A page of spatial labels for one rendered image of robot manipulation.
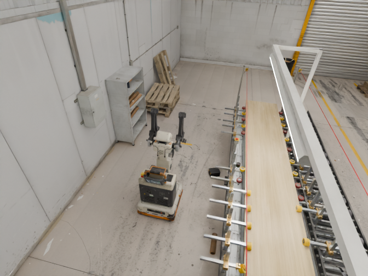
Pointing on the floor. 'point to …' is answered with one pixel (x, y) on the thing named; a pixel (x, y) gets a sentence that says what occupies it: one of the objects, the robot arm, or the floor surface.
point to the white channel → (324, 171)
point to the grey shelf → (114, 97)
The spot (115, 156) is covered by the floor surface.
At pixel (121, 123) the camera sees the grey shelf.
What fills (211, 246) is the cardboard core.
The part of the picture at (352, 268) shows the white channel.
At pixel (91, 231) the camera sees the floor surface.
